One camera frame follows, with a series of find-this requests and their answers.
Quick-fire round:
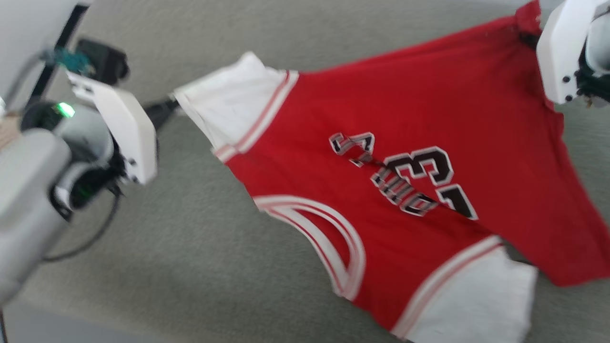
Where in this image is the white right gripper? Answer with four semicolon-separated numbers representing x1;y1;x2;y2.
520;0;602;105

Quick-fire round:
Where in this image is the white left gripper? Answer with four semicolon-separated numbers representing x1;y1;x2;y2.
66;71;181;186

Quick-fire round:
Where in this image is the red white basketball jersey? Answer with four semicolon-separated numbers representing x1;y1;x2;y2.
173;0;610;343

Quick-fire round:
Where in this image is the grey fabric sofa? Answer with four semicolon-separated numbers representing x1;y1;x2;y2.
14;0;610;343

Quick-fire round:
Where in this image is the teal left cable connector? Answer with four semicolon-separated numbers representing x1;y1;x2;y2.
45;47;93;74

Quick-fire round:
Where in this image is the black floor frame strip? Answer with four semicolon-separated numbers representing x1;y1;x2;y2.
26;4;92;108

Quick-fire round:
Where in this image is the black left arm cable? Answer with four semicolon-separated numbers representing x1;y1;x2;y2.
42;188;122;263

